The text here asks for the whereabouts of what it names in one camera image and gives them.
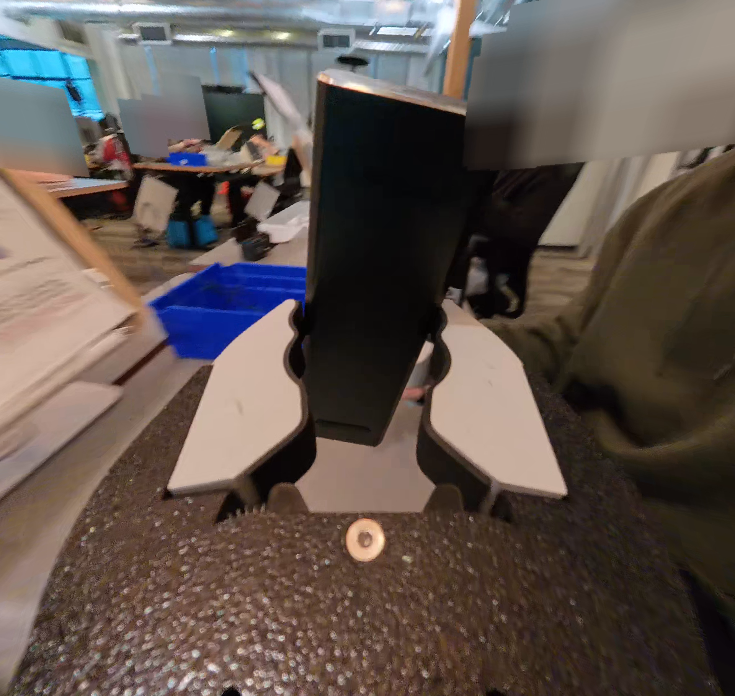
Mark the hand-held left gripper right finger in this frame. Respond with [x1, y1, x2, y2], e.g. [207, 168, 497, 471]
[416, 300, 569, 516]

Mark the cluttered wooden table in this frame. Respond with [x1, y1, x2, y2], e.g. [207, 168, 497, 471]
[131, 156, 288, 177]

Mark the blue plastic bin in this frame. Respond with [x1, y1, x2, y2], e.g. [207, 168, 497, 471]
[148, 262, 308, 361]

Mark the grey desk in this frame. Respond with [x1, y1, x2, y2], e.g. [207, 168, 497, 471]
[0, 199, 437, 674]

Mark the wooden post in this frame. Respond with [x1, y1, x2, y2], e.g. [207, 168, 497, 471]
[442, 0, 486, 100]

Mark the black screen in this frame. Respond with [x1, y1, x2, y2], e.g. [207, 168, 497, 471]
[202, 84, 268, 142]

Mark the white plastic bin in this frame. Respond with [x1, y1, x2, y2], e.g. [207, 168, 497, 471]
[256, 199, 311, 244]

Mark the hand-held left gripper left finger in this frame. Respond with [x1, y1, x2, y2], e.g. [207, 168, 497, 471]
[167, 299, 318, 504]

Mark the black usb hub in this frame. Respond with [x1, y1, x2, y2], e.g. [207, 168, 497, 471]
[303, 69, 467, 448]

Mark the person's right forearm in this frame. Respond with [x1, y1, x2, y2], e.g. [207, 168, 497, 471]
[479, 150, 735, 651]

